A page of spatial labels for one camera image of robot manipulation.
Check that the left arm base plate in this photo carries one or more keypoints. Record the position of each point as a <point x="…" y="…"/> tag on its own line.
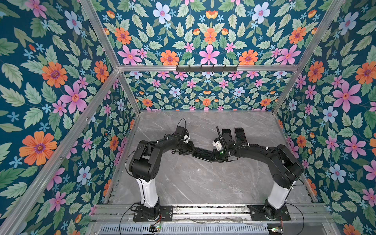
<point x="159" y="213"/>

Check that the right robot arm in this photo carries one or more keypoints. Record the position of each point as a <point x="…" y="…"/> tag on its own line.
<point x="282" y="164"/>

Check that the metal hook rail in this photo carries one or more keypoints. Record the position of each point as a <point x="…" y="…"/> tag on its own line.
<point x="207" y="68"/>

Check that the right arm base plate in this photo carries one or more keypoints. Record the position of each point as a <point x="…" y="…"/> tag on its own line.
<point x="262" y="212"/>

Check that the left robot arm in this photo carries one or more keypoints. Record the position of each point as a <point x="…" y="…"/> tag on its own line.
<point x="145" y="164"/>

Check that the white ventilated cable duct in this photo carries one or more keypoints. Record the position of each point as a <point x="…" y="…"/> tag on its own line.
<point x="184" y="229"/>

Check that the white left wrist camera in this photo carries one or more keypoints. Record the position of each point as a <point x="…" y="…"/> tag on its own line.
<point x="186" y="139"/>

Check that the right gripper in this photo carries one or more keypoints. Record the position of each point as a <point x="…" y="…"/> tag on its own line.
<point x="216" y="157"/>

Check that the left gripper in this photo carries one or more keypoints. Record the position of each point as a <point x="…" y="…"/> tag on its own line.
<point x="191" y="145"/>

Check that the pink phone case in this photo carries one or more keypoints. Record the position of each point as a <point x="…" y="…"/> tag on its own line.
<point x="240" y="135"/>

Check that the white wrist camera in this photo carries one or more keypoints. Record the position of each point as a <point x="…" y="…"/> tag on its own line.
<point x="186" y="139"/>
<point x="218" y="145"/>

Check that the aluminium front rail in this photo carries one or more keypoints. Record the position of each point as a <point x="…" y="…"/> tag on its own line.
<point x="296" y="213"/>

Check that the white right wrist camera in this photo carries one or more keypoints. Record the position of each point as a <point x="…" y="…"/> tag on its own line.
<point x="218" y="145"/>

